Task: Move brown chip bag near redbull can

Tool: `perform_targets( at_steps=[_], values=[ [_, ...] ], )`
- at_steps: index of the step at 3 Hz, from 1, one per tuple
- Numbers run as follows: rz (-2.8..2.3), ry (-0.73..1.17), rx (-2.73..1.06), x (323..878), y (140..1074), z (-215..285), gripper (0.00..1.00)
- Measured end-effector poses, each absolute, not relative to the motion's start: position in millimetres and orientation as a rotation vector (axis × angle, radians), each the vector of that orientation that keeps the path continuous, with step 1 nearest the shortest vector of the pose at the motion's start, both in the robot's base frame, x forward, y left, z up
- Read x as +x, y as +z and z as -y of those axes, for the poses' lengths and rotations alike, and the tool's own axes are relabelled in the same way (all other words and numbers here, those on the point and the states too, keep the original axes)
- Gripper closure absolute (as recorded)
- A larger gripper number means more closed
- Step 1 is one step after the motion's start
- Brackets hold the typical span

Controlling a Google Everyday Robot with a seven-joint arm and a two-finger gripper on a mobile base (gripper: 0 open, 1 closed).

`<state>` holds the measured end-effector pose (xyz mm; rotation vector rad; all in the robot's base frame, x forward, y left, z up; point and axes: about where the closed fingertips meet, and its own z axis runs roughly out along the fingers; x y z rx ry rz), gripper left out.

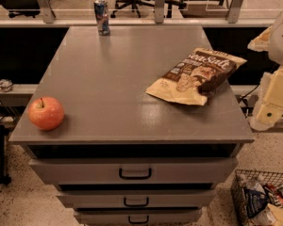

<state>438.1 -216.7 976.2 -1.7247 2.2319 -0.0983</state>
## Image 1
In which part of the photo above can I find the metal railing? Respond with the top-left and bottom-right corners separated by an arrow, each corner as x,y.
0,0 -> 283,26

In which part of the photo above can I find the middle drawer black handle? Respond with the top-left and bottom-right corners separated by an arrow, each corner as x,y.
123,197 -> 149,207

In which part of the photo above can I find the dark blue snack bag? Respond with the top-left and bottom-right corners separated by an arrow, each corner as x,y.
244,189 -> 268,218

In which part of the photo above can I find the red snack bag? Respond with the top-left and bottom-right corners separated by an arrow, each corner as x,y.
263,184 -> 283,209

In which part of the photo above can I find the wire basket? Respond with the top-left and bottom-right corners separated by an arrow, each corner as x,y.
231,169 -> 283,226

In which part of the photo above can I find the black stand left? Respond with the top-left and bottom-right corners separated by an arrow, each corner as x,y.
0,125 -> 11,186

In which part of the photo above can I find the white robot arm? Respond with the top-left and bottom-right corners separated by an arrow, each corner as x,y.
247,11 -> 283,131

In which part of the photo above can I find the brown sea salt chip bag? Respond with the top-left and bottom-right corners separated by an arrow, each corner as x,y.
146,48 -> 246,105

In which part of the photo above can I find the top drawer black handle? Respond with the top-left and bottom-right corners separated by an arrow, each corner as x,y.
119,168 -> 152,180

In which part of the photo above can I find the bottom drawer black handle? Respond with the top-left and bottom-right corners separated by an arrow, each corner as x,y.
127,216 -> 149,225

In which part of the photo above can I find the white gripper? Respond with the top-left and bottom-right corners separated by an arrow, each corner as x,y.
247,26 -> 283,131

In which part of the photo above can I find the red apple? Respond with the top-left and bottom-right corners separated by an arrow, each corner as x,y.
28,97 -> 64,131

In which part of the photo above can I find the black cable right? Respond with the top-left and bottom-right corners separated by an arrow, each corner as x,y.
238,84 -> 260,118

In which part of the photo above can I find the yellow snack bag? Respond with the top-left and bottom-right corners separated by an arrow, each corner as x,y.
267,204 -> 283,226

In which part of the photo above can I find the grey drawer cabinet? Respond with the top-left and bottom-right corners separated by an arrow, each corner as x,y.
10,25 -> 253,226

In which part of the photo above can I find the drawer black handle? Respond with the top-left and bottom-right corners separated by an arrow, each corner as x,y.
119,168 -> 152,180
123,197 -> 149,207
127,216 -> 149,225

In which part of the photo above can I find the blue silver redbull can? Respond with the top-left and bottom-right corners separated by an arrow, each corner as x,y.
93,0 -> 110,36

